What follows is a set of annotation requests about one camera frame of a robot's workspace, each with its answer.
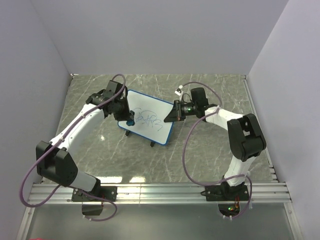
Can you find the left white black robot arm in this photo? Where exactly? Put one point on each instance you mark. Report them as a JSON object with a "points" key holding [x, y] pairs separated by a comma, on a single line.
{"points": [[55, 158]]}

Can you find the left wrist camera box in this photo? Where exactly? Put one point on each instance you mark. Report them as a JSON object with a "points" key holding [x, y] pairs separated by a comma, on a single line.
{"points": [[113, 87]]}

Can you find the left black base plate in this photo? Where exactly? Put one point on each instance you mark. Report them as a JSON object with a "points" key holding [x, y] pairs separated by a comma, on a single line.
{"points": [[105, 192]]}

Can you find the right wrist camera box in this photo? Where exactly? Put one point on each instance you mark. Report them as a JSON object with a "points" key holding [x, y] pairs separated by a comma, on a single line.
{"points": [[198, 96]]}

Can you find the blue heart-shaped eraser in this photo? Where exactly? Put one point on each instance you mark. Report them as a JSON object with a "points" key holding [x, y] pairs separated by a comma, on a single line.
{"points": [[130, 122]]}

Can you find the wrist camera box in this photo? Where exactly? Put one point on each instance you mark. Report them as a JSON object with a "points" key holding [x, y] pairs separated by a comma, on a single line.
{"points": [[113, 87], [198, 96]]}

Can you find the blue-framed whiteboard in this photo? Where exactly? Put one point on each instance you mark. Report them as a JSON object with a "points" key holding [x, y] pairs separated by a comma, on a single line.
{"points": [[149, 115]]}

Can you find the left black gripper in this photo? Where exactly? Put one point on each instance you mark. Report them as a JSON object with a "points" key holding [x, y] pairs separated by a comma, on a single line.
{"points": [[126, 115]]}

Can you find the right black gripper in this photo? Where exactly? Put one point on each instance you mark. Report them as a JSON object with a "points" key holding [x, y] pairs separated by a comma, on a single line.
{"points": [[176, 113]]}

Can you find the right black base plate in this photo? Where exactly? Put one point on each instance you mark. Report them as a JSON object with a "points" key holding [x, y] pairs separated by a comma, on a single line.
{"points": [[212, 193]]}

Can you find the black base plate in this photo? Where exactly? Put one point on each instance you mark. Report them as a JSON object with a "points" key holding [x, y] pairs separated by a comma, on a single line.
{"points": [[212, 193], [105, 192]]}

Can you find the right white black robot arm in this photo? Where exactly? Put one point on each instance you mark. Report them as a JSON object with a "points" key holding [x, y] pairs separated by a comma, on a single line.
{"points": [[246, 139]]}

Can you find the aluminium mounting rail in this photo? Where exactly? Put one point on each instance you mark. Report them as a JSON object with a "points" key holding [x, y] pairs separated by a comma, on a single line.
{"points": [[161, 193]]}

